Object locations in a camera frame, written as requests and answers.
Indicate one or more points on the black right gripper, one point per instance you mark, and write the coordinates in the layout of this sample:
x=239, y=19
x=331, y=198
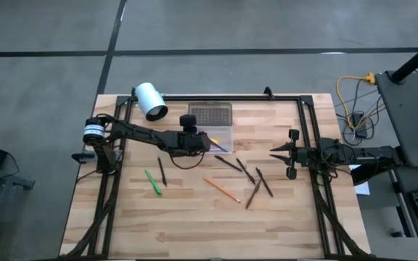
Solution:
x=305, y=156

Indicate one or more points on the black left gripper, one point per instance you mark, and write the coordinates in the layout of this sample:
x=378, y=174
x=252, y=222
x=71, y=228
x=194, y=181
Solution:
x=189, y=141

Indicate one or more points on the clear plastic supply box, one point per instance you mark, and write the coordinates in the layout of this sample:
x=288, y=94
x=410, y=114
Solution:
x=225, y=134

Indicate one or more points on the plain black pen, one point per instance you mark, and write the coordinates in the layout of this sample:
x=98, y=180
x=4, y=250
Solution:
x=228, y=163
x=245, y=170
x=264, y=182

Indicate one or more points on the orange pencil with eraser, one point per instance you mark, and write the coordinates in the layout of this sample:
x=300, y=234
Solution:
x=221, y=190

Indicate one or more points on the brown pen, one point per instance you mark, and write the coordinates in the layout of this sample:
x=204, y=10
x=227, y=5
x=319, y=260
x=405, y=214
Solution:
x=253, y=194

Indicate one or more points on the black pen with scale print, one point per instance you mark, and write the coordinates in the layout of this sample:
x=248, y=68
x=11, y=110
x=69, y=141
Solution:
x=162, y=171

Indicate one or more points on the green pen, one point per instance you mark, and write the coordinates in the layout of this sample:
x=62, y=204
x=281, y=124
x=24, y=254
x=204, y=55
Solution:
x=152, y=182

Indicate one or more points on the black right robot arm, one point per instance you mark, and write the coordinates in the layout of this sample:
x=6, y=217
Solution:
x=376, y=154

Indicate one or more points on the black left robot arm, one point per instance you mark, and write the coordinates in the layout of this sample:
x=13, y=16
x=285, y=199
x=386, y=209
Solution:
x=140, y=132

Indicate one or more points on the white spot lamp black rim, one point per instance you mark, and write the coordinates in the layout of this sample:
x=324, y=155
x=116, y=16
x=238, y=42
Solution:
x=149, y=98

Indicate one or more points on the black power adapter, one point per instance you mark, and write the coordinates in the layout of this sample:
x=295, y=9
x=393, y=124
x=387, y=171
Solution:
x=358, y=121

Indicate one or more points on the white paper sheet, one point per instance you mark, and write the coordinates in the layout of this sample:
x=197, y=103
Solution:
x=363, y=188

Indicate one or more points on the black table clamp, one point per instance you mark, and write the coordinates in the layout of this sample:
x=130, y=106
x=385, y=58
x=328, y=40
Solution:
x=82, y=157

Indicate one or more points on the dark equipment cart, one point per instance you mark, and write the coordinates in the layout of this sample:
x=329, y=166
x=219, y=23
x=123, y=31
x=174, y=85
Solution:
x=412, y=116

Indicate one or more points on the small black object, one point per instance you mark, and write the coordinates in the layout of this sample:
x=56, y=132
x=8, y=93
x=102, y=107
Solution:
x=397, y=233

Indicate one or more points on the black pole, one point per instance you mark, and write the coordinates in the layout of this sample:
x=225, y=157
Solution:
x=416, y=59

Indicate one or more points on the black curved bracket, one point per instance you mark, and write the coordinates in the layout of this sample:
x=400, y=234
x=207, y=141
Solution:
x=267, y=91

